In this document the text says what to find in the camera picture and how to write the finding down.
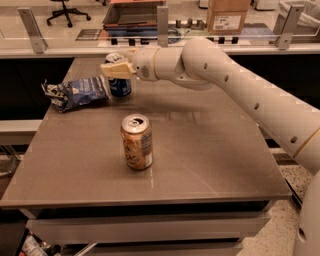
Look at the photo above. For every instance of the grey cabinet drawer front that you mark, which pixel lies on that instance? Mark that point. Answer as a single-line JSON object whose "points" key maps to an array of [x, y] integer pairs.
{"points": [[149, 228]]}

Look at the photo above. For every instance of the right metal glass post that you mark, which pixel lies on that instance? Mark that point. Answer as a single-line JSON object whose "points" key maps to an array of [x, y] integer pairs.
{"points": [[284, 40]]}

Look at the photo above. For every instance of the orange soda can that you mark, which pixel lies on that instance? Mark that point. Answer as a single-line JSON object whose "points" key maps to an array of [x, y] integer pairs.
{"points": [[136, 132]]}

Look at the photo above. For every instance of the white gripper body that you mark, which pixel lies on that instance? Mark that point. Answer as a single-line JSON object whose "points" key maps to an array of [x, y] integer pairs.
{"points": [[144, 64]]}

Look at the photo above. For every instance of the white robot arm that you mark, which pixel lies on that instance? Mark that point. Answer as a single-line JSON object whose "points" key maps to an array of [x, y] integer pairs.
{"points": [[292, 123]]}

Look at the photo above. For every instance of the blue pepsi can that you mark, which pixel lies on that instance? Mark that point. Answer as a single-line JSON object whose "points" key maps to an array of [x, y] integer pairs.
{"points": [[118, 87]]}

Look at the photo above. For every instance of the black office chair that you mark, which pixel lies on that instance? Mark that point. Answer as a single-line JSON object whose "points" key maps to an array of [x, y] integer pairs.
{"points": [[66, 12]]}

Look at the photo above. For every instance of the blue chip bag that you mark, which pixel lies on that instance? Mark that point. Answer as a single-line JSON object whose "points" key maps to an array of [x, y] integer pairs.
{"points": [[73, 94]]}

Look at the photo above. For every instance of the left metal glass post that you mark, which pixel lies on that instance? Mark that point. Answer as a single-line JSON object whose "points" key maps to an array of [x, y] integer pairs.
{"points": [[38, 43]]}

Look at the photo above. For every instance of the cardboard box with label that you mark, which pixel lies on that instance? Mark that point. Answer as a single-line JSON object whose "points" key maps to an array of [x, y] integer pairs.
{"points": [[226, 17]]}

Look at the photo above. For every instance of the grey open tray box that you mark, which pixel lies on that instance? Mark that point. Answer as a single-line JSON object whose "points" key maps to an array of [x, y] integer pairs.
{"points": [[132, 13]]}

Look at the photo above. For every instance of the middle metal glass post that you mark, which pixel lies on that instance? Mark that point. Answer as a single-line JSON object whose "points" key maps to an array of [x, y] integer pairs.
{"points": [[162, 26]]}

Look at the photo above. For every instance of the metal glass post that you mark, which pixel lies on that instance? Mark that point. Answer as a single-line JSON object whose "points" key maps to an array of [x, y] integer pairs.
{"points": [[162, 26], [284, 40], [38, 43]]}

